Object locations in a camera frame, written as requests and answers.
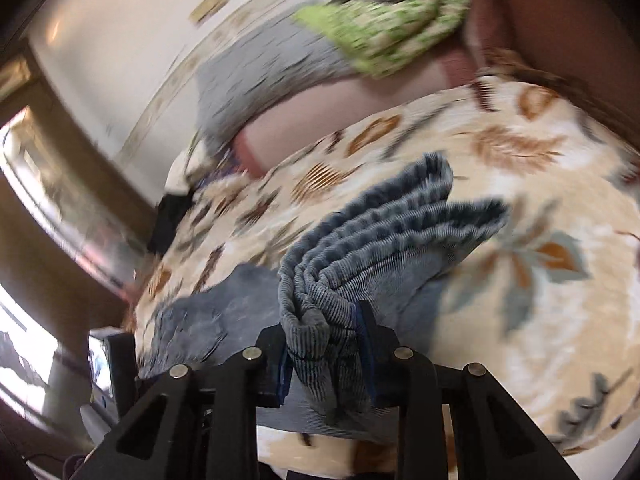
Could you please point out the grey-blue denim pants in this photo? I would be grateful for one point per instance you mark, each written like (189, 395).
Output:
(350, 240)

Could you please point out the wooden door with stained glass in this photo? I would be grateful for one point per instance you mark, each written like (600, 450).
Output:
(50, 240)

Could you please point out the grey quilted pillow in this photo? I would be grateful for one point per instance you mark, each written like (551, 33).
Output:
(270, 75)

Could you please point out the pink and red sofa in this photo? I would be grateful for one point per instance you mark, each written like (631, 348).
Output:
(325, 115)

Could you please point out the beige wall switch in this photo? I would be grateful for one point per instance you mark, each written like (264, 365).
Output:
(200, 12)
(217, 1)

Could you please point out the green patterned blanket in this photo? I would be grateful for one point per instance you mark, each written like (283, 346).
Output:
(390, 35)

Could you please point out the white floral cloth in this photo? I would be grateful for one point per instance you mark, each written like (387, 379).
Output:
(187, 167)

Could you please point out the leaf printed blanket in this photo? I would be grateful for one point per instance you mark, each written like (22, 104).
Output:
(500, 310)

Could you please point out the black cloth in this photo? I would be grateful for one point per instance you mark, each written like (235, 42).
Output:
(167, 225)

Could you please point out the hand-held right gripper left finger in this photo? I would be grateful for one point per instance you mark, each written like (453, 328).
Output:
(272, 370)

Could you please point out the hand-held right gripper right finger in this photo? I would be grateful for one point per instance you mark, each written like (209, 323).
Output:
(375, 360)

